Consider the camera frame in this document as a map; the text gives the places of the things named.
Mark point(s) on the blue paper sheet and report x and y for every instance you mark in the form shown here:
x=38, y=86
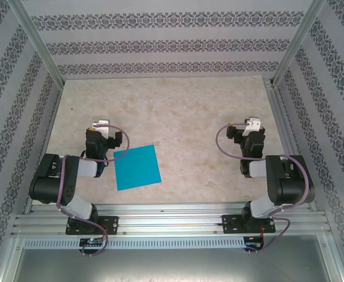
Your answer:
x=138, y=167

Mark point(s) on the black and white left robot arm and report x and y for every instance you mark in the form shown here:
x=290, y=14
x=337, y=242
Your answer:
x=48, y=182

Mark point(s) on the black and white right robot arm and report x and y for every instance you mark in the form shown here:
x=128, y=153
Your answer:
x=292, y=188

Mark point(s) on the small circuit board blue light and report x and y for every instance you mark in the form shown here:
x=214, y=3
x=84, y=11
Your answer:
x=252, y=241

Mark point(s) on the small circuit board green light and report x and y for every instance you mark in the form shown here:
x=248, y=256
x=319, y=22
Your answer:
x=92, y=241

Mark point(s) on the grey metal panel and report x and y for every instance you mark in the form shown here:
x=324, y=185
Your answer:
x=171, y=267

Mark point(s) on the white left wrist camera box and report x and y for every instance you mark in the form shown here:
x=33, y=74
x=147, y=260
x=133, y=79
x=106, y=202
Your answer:
x=101, y=123

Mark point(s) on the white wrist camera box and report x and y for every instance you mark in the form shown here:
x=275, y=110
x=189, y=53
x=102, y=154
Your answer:
x=253, y=124
x=101, y=123

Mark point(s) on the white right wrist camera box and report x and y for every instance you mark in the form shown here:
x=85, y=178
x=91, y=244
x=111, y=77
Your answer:
x=253, y=124

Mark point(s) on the wide aluminium side rail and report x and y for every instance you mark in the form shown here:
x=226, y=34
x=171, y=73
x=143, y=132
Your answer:
x=281, y=117

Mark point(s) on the narrow aluminium side rail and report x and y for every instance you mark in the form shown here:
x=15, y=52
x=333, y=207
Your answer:
x=49, y=126

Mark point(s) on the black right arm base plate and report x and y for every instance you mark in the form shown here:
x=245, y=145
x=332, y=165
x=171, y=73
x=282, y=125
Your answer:
x=229, y=223

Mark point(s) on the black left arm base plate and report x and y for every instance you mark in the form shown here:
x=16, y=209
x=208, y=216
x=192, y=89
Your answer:
x=113, y=224

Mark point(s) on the long aluminium mounting rail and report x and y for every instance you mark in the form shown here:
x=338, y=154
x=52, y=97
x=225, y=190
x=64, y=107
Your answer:
x=171, y=218

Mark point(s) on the aluminium frame post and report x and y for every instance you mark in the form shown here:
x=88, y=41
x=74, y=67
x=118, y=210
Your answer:
x=300, y=38
x=36, y=38

